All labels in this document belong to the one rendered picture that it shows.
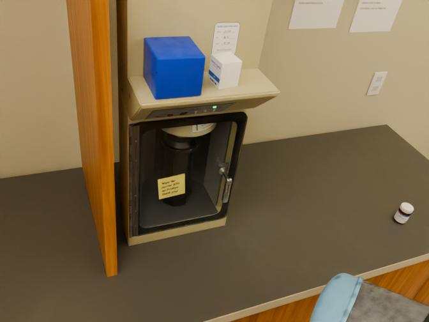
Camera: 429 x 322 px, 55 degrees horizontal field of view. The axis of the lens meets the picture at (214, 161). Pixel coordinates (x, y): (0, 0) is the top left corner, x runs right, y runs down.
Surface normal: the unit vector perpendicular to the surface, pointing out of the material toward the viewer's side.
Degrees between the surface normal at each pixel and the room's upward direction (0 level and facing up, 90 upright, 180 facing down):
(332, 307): 43
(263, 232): 0
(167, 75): 90
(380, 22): 90
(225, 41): 90
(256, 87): 0
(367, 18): 90
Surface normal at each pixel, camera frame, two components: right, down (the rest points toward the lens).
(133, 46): 0.37, 0.62
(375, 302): -0.21, -0.86
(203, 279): 0.13, -0.77
